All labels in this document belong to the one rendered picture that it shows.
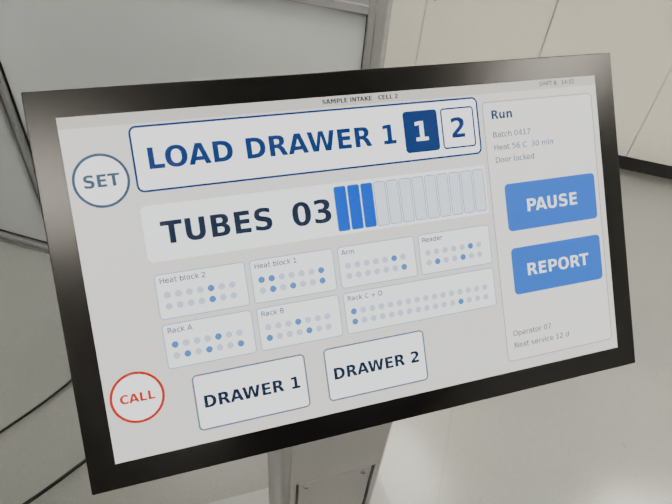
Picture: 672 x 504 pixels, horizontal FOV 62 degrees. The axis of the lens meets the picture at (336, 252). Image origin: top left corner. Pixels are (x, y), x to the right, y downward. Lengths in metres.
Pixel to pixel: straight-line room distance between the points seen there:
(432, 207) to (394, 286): 0.08
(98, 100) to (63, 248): 0.11
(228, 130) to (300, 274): 0.13
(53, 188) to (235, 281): 0.15
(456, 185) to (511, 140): 0.07
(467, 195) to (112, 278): 0.31
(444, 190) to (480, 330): 0.13
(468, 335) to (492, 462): 1.14
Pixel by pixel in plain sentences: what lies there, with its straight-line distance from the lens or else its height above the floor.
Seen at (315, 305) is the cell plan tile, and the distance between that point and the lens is 0.47.
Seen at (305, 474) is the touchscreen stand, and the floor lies 0.65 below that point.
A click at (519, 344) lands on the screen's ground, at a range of 0.56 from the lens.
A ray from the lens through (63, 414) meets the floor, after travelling 1.74.
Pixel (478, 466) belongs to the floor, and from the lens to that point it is 1.64.
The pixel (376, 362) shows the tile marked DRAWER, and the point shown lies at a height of 1.01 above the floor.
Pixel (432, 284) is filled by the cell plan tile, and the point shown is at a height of 1.05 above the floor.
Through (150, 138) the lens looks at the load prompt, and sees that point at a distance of 0.46.
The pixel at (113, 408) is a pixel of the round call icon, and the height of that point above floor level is 1.01.
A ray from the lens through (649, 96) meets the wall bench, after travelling 2.71.
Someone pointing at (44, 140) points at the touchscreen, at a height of 1.17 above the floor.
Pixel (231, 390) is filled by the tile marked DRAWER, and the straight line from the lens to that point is 0.48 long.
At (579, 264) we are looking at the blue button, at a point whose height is 1.05.
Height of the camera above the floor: 1.41
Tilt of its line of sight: 43 degrees down
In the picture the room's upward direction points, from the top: 6 degrees clockwise
